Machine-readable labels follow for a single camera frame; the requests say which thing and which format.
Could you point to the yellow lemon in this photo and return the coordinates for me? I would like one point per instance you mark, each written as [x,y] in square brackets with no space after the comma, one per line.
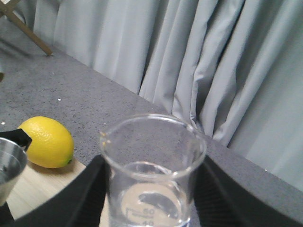
[52,145]

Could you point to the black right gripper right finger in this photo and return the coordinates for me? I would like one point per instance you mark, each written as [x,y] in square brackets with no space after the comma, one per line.
[221,202]

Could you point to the glass measuring beaker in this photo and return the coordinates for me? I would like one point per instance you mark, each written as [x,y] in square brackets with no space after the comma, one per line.
[151,162]

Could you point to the steel double jigger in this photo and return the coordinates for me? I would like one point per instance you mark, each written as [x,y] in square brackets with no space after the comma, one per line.
[13,161]

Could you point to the wooden stand legs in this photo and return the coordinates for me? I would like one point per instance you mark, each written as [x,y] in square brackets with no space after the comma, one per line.
[7,9]

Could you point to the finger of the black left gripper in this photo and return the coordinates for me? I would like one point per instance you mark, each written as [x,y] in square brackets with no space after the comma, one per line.
[19,137]

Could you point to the grey curtain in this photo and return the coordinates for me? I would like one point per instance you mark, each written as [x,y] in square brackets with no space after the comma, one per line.
[232,68]

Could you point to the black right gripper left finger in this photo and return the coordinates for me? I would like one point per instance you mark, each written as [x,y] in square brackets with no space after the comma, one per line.
[79,204]

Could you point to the wooden cutting board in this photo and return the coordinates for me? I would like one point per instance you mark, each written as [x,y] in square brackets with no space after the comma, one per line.
[37,185]

